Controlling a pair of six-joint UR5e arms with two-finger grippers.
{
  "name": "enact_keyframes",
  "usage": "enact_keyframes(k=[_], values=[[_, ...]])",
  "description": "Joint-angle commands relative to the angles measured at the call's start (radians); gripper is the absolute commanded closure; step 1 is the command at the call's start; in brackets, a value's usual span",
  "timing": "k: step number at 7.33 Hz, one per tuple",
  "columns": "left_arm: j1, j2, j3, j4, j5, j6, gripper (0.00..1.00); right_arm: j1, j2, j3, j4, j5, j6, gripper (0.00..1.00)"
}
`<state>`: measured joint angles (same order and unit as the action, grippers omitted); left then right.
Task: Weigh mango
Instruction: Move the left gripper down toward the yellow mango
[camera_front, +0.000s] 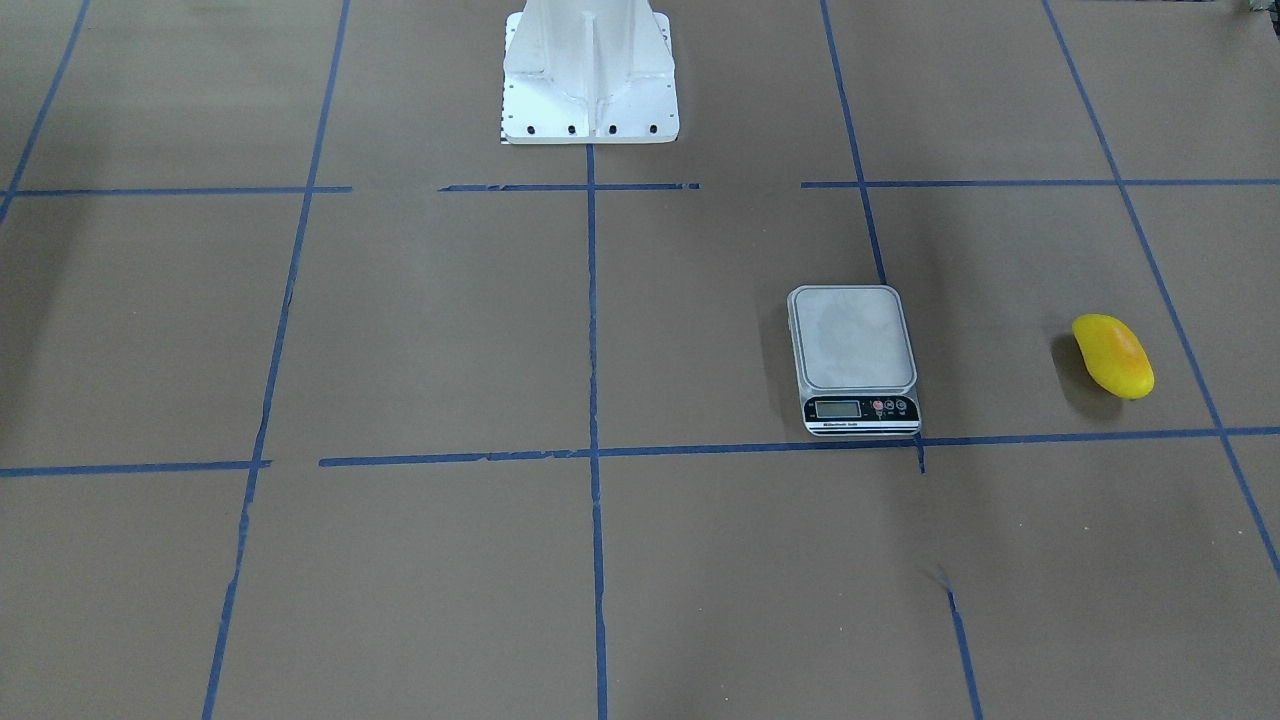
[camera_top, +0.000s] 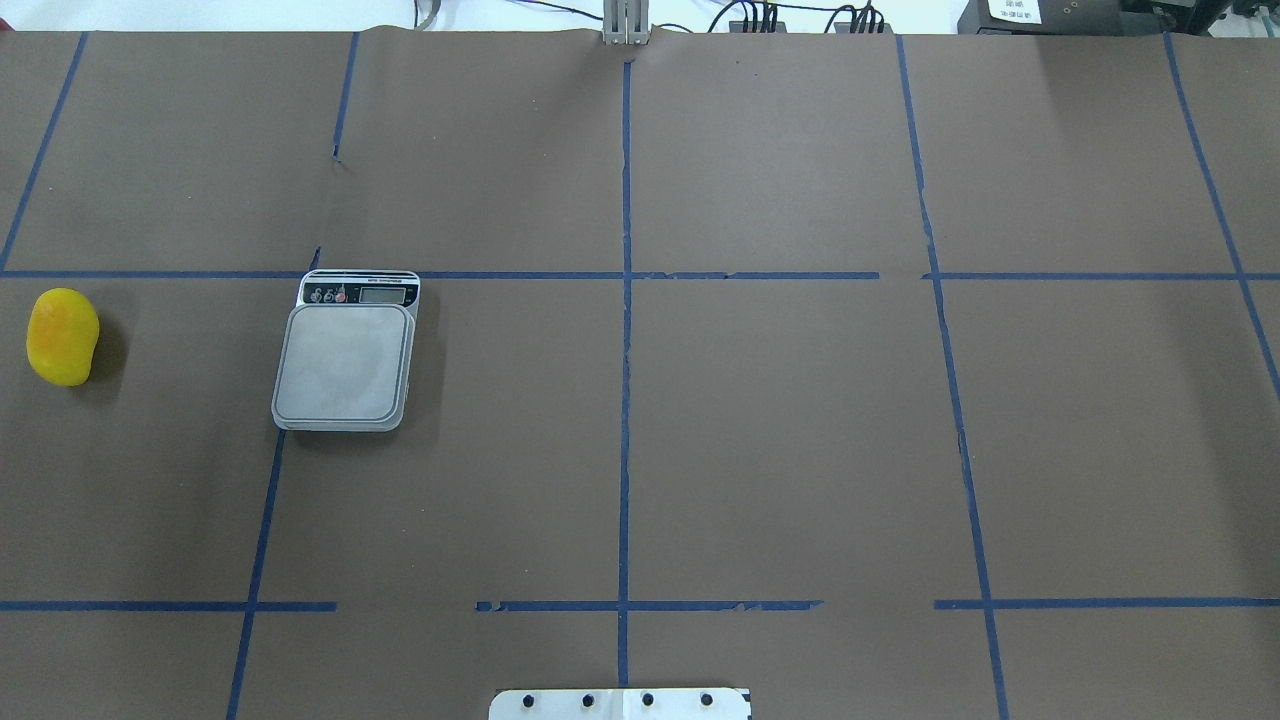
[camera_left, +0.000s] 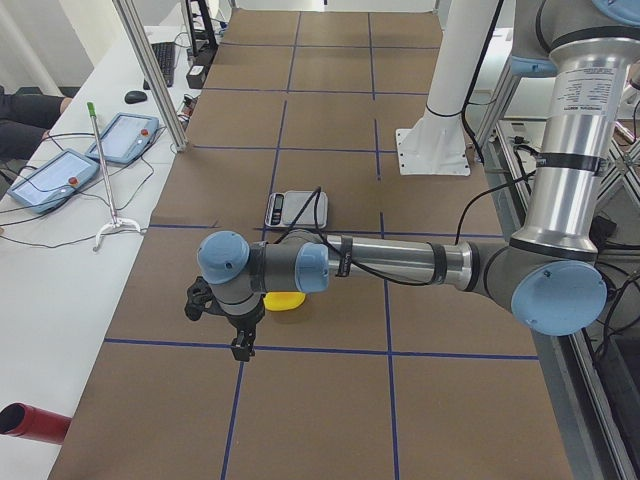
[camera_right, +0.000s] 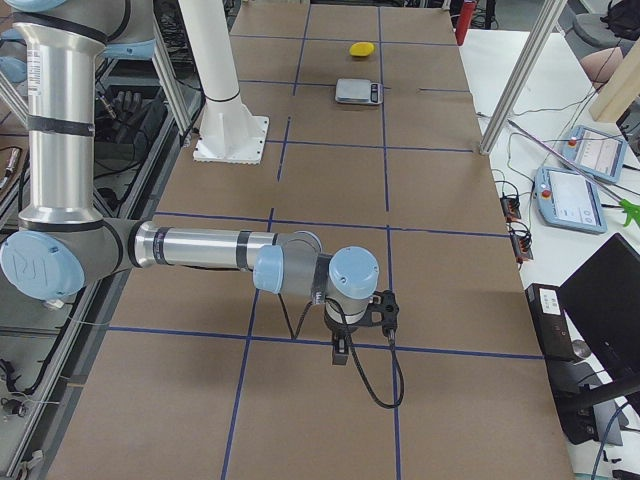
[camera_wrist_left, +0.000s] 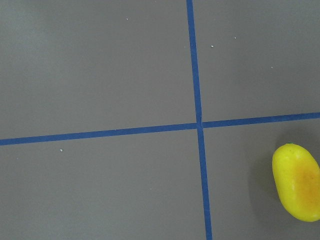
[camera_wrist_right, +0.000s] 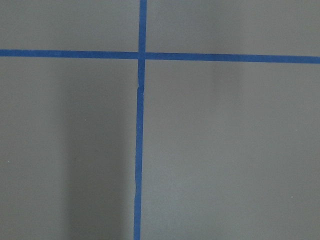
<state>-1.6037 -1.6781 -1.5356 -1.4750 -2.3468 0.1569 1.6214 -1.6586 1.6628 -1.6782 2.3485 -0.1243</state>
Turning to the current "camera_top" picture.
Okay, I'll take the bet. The yellow mango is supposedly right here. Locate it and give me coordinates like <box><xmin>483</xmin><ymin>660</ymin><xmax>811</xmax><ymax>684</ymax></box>
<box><xmin>26</xmin><ymin>287</ymin><xmax>100</xmax><ymax>387</ymax></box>

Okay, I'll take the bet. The grey digital kitchen scale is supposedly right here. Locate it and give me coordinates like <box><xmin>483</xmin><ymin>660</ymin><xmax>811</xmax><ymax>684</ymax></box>
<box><xmin>270</xmin><ymin>269</ymin><xmax>421</xmax><ymax>433</ymax></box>

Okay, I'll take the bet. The black box with label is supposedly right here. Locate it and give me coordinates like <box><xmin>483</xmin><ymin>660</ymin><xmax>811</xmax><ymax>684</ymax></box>
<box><xmin>956</xmin><ymin>1</ymin><xmax>1110</xmax><ymax>35</ymax></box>

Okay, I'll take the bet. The aluminium frame post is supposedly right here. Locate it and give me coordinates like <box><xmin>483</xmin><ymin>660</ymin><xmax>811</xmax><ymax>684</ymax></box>
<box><xmin>602</xmin><ymin>0</ymin><xmax>653</xmax><ymax>45</ymax></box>

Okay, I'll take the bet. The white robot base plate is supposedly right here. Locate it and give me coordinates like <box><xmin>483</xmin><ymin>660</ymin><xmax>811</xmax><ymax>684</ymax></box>
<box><xmin>488</xmin><ymin>687</ymin><xmax>753</xmax><ymax>719</ymax></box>

